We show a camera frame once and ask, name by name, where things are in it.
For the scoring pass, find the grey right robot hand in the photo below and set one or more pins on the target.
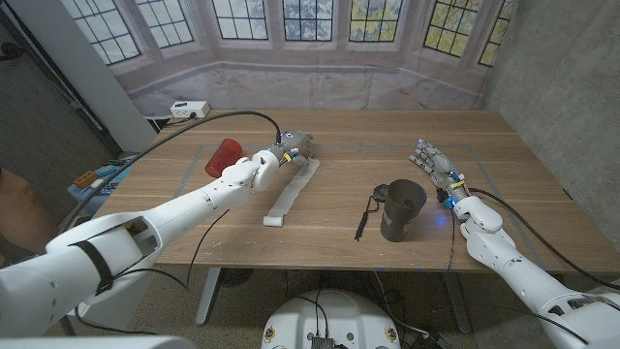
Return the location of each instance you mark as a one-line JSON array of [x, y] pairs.
[[441, 165]]

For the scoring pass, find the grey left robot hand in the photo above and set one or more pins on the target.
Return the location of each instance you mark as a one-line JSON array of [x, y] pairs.
[[296, 143]]

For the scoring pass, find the white bandage roll strip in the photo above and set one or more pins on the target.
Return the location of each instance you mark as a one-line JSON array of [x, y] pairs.
[[295, 186]]

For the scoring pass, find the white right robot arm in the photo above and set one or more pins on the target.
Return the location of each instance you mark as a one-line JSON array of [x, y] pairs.
[[513, 266]]

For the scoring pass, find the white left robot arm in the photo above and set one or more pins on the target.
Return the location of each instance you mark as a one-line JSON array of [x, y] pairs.
[[184, 208]]

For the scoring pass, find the dark grey mug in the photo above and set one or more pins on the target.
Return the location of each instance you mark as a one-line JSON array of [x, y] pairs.
[[399, 218]]

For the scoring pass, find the red plastic cup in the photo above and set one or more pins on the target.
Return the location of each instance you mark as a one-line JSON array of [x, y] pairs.
[[224, 155]]

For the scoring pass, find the printed window backdrop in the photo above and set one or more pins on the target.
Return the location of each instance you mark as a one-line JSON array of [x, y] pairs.
[[310, 82]]

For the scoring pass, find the white power strip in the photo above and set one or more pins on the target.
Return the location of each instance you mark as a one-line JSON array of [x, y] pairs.
[[190, 109]]

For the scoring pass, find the black round fan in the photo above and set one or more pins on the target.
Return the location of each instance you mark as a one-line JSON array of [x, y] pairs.
[[236, 276]]

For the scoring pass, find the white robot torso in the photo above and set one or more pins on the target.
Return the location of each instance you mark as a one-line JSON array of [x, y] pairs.
[[329, 315]]

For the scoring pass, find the white table leg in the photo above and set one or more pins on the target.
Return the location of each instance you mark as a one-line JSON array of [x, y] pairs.
[[208, 295]]

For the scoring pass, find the blue box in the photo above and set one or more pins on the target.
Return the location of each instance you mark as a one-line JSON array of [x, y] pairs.
[[104, 189]]

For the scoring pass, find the seated person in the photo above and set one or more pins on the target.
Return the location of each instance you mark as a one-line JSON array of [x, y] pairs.
[[21, 213]]

